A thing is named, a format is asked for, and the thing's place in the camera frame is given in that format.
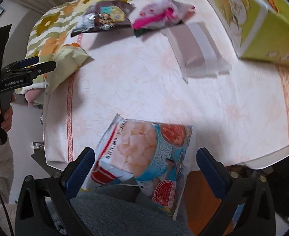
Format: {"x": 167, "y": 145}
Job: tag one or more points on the white floral tablecloth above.
{"x": 238, "y": 117}

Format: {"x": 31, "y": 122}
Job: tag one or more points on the dark purple snack bag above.
{"x": 104, "y": 16}

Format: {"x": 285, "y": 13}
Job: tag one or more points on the pale green chip bag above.
{"x": 69, "y": 59}

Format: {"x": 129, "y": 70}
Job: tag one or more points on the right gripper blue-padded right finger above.
{"x": 257, "y": 216}

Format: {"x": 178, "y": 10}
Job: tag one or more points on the shrimp flavour snack bag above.
{"x": 153, "y": 154}

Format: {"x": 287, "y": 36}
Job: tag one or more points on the person's left hand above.
{"x": 2, "y": 120}

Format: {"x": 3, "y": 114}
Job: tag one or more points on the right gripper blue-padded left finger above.
{"x": 33, "y": 216}

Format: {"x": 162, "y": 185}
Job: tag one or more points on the green cardboard box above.
{"x": 258, "y": 29}

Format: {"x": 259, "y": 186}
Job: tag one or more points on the white fleece sleeve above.
{"x": 6, "y": 179}

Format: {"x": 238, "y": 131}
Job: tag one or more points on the pink folded blanket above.
{"x": 34, "y": 97}

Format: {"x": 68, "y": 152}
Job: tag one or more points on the pink white snack bag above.
{"x": 161, "y": 14}

